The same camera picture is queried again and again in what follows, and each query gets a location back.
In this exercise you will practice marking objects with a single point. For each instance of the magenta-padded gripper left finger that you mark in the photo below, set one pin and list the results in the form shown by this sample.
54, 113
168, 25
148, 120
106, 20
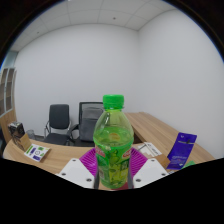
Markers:
75, 171

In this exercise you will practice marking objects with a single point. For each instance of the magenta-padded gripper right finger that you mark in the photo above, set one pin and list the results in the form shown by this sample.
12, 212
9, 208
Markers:
150, 171

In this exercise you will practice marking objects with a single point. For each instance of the green drink bottle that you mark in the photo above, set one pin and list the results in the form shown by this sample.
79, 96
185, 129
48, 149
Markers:
113, 146

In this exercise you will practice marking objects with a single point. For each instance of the purple standing pouch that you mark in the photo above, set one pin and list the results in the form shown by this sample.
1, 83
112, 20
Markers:
181, 150

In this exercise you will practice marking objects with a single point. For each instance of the white leaflet with green print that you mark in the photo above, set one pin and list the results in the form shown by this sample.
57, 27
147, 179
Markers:
37, 152

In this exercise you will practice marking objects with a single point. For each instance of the wooden side desk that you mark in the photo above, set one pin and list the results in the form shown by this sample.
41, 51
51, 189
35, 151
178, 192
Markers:
150, 126

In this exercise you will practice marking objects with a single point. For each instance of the grey mesh office chair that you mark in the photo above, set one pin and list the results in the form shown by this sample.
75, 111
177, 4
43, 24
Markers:
88, 123

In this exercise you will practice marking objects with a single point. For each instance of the black office chair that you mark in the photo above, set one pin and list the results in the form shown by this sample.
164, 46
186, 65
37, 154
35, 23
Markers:
59, 116

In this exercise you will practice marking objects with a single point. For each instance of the grey waste bin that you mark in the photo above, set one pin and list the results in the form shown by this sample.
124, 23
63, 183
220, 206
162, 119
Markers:
31, 134

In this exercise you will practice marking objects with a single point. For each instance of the brown flat carton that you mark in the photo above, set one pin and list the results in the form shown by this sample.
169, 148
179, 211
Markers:
25, 142

